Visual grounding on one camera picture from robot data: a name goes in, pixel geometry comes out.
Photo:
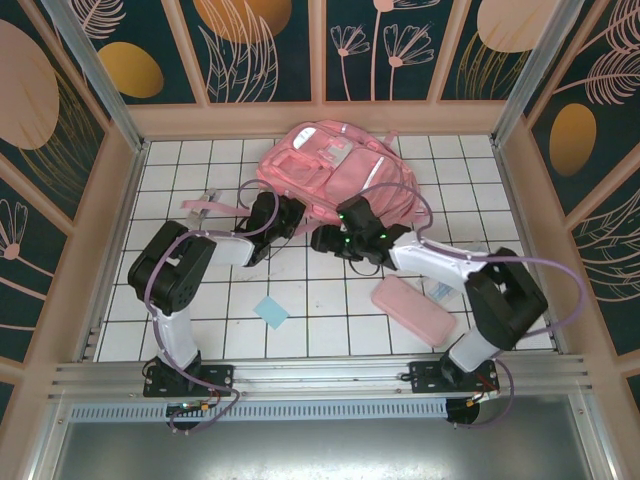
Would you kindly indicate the pink school backpack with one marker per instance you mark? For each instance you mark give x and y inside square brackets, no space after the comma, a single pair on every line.
[350,180]

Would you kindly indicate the pink pencil case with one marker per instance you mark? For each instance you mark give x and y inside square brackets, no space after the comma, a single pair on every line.
[412,310]

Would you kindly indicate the blue sticky note pad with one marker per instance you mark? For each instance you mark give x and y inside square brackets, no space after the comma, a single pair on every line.
[271,313]

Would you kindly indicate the clear plastic bottle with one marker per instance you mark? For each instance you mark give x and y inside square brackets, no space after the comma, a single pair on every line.
[200,216]

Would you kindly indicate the clear plastic packet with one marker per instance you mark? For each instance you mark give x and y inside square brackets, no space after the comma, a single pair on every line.
[440,291]

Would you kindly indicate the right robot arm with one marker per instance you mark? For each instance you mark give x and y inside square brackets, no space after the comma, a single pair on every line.
[505,300]

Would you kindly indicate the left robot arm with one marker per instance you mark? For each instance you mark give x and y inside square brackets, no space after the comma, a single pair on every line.
[172,280]

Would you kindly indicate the steel sheet panel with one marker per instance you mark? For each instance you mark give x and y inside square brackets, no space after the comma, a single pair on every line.
[320,450]

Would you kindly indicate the aluminium mounting rail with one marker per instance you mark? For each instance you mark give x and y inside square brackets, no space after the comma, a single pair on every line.
[320,377]

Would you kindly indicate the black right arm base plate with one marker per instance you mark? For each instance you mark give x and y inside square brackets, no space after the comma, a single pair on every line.
[425,377]

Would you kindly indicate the aluminium side rail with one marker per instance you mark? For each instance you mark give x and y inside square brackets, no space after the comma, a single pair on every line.
[515,200]
[94,340]

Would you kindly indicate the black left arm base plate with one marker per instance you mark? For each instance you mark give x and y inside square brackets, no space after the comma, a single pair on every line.
[220,380]

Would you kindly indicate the aluminium frame post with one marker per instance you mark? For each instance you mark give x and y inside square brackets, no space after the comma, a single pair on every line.
[100,80]
[530,75]

